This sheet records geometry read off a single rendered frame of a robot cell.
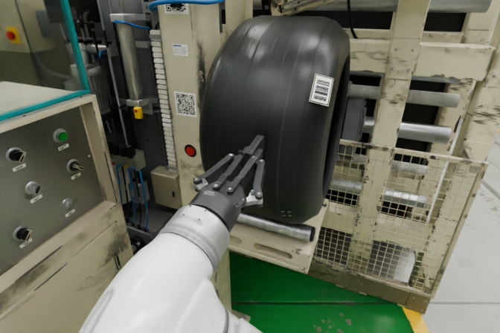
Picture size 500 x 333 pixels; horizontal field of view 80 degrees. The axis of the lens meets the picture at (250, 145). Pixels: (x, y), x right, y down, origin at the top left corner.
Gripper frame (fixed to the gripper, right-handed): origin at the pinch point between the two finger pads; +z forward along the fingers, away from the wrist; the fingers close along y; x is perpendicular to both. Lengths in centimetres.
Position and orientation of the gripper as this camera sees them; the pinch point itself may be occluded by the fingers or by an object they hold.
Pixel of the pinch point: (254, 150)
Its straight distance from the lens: 59.4
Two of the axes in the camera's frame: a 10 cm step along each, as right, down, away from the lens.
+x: 0.5, 8.3, 5.5
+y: -9.2, -1.7, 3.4
